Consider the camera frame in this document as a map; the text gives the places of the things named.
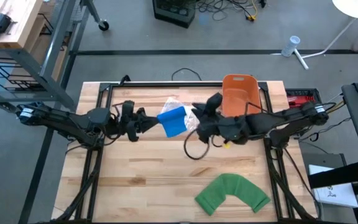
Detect clear plastic bag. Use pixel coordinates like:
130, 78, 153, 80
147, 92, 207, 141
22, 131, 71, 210
162, 96, 199, 131

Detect orange plastic bin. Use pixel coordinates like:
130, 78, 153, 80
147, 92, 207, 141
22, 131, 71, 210
221, 73, 262, 118

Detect red black tool case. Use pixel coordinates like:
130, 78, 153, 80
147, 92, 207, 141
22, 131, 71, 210
286, 88, 316, 110

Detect grey caster wheel leg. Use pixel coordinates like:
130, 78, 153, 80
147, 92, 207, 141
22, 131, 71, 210
82, 0, 110, 32

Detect black looped gripper cable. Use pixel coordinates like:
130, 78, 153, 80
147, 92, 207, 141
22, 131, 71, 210
183, 128, 211, 161

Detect tangled floor cables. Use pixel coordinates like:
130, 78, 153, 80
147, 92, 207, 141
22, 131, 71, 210
196, 0, 269, 22

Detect black aluminium rig frame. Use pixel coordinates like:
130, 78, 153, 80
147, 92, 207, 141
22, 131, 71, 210
53, 81, 319, 224

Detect white paper sheet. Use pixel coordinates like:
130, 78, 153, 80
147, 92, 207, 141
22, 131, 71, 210
308, 164, 358, 208

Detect black floor cable loop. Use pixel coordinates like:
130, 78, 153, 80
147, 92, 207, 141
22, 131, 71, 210
171, 67, 202, 82

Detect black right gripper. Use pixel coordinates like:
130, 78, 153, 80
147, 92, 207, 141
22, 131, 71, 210
192, 93, 229, 144

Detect black wire rack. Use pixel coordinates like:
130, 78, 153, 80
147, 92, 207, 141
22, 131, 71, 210
0, 55, 48, 91

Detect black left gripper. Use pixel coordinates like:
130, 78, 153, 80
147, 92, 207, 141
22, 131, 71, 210
118, 100, 162, 142

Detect green elastic bandage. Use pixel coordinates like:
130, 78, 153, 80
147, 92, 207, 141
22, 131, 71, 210
194, 173, 272, 217

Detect wooden workbench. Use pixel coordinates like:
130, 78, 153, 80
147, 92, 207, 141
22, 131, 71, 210
0, 0, 77, 113

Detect white cylindrical cup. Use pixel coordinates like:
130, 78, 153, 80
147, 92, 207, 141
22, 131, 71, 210
280, 35, 301, 58

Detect blue elastic bandage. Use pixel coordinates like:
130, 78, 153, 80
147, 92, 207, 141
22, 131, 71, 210
157, 106, 188, 138

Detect white round side table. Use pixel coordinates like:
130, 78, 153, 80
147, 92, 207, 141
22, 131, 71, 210
270, 0, 358, 71

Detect black flat bar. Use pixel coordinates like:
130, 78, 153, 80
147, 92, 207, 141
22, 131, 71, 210
308, 160, 358, 190

